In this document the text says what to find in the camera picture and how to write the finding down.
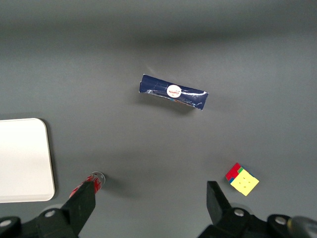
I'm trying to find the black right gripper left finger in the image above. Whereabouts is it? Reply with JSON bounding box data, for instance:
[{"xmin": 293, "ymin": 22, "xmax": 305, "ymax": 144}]
[{"xmin": 0, "ymin": 182, "xmax": 97, "ymax": 238}]

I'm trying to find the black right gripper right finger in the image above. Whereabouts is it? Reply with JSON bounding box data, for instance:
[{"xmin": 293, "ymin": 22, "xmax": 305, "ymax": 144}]
[{"xmin": 197, "ymin": 181, "xmax": 308, "ymax": 238}]

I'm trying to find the coke bottle with red label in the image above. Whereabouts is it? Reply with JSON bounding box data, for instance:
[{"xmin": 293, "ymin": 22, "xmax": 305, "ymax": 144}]
[{"xmin": 69, "ymin": 171, "xmax": 106, "ymax": 199}]

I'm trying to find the white rectangular tray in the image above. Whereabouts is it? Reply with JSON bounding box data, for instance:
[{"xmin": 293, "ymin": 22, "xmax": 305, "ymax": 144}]
[{"xmin": 0, "ymin": 118, "xmax": 55, "ymax": 204}]

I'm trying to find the multicoloured puzzle cube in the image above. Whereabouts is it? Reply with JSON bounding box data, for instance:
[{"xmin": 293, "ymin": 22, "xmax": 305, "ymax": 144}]
[{"xmin": 225, "ymin": 162, "xmax": 260, "ymax": 197}]

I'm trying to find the dark blue snack packet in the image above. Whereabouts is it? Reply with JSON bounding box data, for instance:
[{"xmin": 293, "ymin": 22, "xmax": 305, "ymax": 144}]
[{"xmin": 138, "ymin": 73, "xmax": 210, "ymax": 112}]

